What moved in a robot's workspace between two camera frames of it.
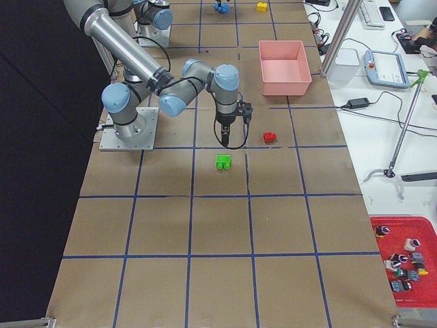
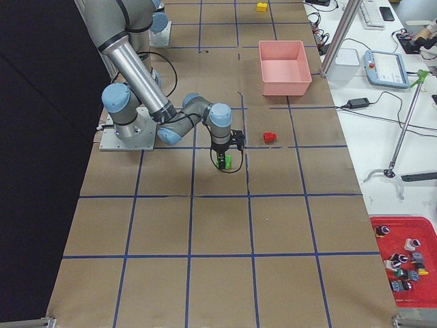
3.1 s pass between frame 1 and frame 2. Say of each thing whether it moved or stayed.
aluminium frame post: stayed
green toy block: stayed
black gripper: moved
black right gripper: moved
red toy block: stayed
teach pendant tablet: stayed
